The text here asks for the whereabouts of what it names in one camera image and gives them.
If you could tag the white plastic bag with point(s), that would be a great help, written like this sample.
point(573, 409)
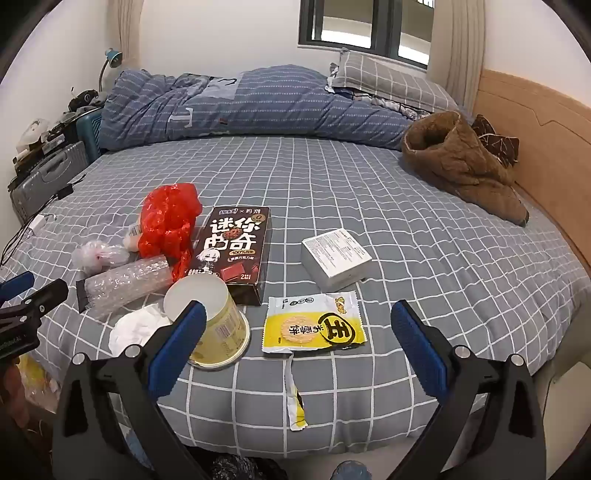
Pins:
point(32, 131)

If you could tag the dark framed window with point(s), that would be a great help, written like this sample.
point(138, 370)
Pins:
point(392, 27)

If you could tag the grey suitcase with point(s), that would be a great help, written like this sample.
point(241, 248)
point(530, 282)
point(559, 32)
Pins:
point(46, 175)

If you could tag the wooden headboard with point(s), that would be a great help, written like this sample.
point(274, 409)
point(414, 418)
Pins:
point(554, 161)

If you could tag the dark patterned cushion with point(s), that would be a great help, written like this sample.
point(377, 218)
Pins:
point(498, 138)

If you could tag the torn wrapper strip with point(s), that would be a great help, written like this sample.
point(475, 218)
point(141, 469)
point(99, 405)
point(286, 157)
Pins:
point(295, 406)

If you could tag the blue desk lamp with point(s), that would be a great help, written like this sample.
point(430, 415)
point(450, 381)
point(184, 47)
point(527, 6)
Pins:
point(114, 56)

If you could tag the red plastic bag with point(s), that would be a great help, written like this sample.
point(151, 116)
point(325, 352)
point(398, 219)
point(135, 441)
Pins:
point(166, 217)

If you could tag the white tissue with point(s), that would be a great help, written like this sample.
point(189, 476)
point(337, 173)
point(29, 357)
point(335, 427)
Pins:
point(134, 330)

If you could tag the clear bubble wrap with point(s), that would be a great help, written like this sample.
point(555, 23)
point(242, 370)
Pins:
point(124, 281)

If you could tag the brown fleece jacket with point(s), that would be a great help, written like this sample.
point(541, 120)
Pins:
point(461, 161)

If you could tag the clear plastic bag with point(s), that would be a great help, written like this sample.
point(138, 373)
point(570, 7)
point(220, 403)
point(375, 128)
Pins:
point(99, 258)

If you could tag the yellow paper cup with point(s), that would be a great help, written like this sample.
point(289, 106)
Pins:
point(221, 323)

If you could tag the beige curtain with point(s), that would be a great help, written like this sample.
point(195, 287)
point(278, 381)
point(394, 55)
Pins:
point(124, 32)
point(457, 46)

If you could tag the grey checked bed sheet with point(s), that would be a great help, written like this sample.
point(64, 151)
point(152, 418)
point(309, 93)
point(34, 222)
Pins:
point(369, 184)

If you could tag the dark clutter pile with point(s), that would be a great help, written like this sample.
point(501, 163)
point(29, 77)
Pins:
point(83, 99)

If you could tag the teal suitcase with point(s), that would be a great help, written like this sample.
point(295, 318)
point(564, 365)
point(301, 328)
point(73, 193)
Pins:
point(90, 129)

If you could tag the black power adapter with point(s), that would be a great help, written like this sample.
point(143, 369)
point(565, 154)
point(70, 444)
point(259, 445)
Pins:
point(66, 190)

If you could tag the dark brown cookie box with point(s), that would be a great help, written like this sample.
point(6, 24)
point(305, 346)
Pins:
point(235, 244)

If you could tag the yellow snack wrapper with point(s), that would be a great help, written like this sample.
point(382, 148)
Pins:
point(314, 330)

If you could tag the white charger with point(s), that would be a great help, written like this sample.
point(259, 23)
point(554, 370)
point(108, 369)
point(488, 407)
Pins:
point(38, 224)

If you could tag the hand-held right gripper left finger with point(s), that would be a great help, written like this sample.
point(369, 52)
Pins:
point(184, 341)

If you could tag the grey checked pillow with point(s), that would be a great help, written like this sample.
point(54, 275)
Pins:
point(392, 78)

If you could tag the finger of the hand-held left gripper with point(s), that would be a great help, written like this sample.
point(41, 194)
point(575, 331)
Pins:
point(44, 295)
point(16, 282)

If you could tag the white cardboard box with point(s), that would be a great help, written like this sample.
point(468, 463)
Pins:
point(337, 263)

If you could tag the yellow plastic bag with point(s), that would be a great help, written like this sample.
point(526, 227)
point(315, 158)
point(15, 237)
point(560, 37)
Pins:
point(34, 383)

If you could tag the blue striped quilt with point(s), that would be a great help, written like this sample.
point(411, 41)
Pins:
point(277, 101)

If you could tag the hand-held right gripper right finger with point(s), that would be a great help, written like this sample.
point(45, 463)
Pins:
point(415, 341)

